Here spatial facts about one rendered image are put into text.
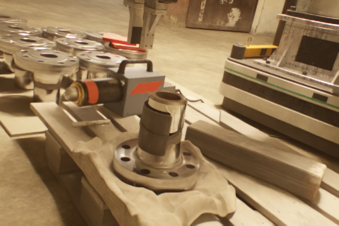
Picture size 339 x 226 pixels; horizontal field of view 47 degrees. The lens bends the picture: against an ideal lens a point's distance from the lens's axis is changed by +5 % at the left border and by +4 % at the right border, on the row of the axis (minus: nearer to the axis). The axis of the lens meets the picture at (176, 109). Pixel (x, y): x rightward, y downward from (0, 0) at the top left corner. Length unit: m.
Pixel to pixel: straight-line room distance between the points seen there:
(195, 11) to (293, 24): 3.66
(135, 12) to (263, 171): 0.78
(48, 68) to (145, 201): 0.93
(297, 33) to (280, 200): 1.18
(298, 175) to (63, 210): 0.71
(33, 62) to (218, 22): 4.60
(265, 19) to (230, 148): 5.48
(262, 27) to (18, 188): 5.73
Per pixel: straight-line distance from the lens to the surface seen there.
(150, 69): 1.61
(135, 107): 1.54
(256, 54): 2.35
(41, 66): 1.74
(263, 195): 1.18
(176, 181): 1.04
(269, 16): 6.71
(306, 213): 1.18
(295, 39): 2.18
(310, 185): 1.23
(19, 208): 1.23
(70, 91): 1.40
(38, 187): 1.32
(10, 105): 1.91
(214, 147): 1.28
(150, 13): 1.46
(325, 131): 1.95
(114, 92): 1.47
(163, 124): 1.02
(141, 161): 1.08
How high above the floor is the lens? 0.71
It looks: 19 degrees down
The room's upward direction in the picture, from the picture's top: 11 degrees clockwise
